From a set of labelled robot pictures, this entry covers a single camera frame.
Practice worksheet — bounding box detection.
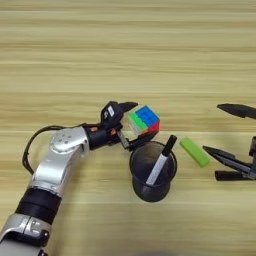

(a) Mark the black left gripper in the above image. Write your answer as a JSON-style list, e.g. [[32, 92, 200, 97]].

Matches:
[[83, 101, 158, 153]]

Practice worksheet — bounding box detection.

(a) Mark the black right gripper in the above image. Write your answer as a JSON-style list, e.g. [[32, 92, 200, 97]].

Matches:
[[202, 103, 256, 176]]

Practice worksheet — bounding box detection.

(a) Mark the multicolour puzzle cube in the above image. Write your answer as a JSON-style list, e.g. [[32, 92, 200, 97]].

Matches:
[[128, 105, 161, 137]]

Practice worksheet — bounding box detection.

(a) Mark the left gripper labelled black box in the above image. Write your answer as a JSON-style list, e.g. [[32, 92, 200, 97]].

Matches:
[[100, 100, 124, 129]]

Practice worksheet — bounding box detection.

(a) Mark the green rectangular block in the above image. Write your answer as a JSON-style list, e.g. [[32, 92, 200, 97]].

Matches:
[[179, 136, 211, 168]]

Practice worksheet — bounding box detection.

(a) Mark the white marker with black cap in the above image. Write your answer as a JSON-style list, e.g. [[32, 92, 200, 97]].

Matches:
[[145, 134, 178, 186]]

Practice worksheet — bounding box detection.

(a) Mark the black mesh pen cup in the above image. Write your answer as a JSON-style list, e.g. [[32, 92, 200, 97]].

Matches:
[[129, 140, 178, 203]]

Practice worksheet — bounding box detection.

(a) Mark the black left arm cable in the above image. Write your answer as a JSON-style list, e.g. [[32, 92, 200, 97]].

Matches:
[[22, 123, 88, 176]]

